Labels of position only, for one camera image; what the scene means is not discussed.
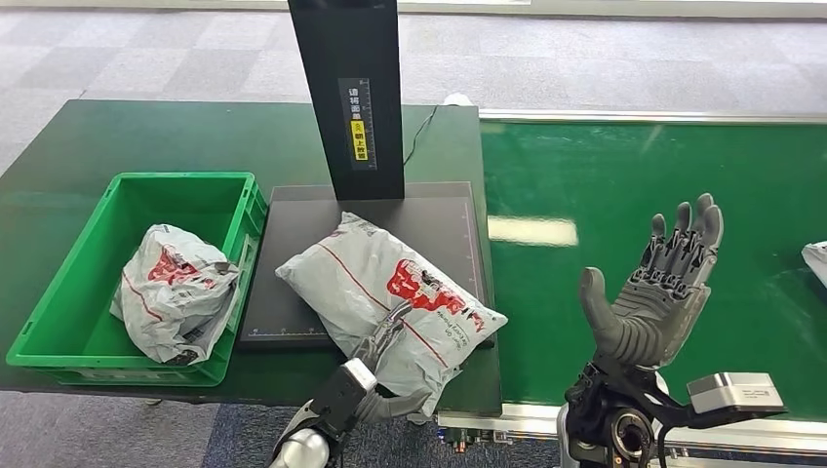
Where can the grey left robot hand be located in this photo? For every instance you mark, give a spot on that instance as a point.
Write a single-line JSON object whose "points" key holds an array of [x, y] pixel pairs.
{"points": [[387, 407]]}

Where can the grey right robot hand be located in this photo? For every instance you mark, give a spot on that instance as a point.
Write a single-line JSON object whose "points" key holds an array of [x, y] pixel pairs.
{"points": [[652, 316]]}

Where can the grey red-printed mailer package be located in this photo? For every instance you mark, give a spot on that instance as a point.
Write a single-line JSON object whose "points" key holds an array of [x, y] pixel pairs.
{"points": [[387, 303]]}

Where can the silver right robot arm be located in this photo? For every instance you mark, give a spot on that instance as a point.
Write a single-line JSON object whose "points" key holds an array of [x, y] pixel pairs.
{"points": [[614, 426]]}

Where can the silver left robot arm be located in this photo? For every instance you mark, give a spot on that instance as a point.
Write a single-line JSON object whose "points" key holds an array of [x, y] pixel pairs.
{"points": [[303, 449]]}

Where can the green conveyor belt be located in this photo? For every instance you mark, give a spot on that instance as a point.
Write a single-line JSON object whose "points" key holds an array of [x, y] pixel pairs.
{"points": [[568, 181]]}

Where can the crumpled grey red-printed package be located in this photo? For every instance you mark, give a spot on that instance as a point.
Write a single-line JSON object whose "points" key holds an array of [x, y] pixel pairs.
{"points": [[171, 297]]}

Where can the black inbound scanner machine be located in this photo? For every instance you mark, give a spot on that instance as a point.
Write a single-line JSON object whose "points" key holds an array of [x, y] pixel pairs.
{"points": [[316, 64]]}

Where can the black yellow label sticker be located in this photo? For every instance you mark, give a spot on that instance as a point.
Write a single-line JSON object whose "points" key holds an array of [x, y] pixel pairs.
{"points": [[357, 126]]}

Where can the small white round object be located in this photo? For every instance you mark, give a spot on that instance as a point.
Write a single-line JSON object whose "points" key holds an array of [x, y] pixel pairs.
{"points": [[457, 99]]}

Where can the green plastic crate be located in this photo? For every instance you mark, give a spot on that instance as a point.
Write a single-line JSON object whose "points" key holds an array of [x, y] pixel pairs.
{"points": [[71, 323]]}

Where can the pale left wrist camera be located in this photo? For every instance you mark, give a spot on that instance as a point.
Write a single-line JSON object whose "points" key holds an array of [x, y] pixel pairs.
{"points": [[339, 400]]}

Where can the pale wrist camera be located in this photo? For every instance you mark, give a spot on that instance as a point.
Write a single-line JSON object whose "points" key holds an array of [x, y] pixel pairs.
{"points": [[736, 393], [339, 400]]}

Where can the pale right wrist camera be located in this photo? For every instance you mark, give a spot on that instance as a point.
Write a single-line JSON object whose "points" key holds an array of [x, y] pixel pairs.
{"points": [[736, 393]]}

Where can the silver conveyor frame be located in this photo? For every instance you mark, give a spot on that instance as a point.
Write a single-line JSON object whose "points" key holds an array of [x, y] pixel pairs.
{"points": [[517, 423]]}

